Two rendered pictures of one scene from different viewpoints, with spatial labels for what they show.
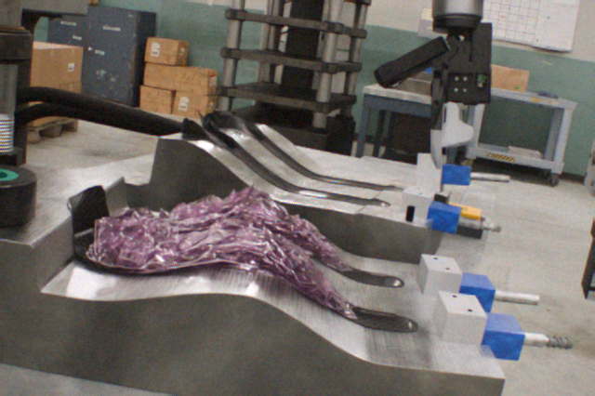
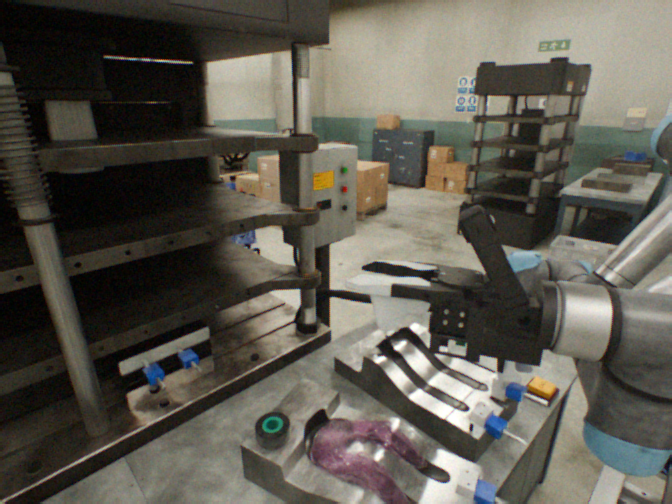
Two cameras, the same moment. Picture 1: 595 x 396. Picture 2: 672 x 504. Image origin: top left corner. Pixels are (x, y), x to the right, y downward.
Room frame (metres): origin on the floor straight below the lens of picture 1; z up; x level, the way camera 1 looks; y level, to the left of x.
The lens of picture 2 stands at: (0.00, -0.20, 1.64)
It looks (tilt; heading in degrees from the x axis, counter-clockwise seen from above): 21 degrees down; 29
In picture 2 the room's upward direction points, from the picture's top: straight up
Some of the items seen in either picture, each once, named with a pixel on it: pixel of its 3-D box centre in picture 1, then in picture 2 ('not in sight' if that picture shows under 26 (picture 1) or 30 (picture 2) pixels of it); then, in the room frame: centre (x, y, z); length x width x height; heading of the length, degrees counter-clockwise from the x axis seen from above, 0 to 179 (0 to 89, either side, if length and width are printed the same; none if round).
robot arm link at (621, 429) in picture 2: not in sight; (627, 403); (0.45, -0.31, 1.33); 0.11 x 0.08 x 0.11; 10
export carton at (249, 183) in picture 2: not in sight; (257, 189); (4.68, 3.88, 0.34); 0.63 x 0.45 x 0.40; 77
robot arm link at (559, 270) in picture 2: not in sight; (568, 278); (1.02, -0.28, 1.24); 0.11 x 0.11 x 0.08; 24
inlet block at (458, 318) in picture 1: (505, 336); not in sight; (0.55, -0.20, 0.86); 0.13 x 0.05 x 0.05; 90
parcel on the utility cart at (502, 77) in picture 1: (504, 81); not in sight; (6.67, -1.85, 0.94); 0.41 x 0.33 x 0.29; 85
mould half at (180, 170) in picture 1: (271, 185); (420, 372); (0.97, 0.05, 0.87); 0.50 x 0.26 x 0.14; 73
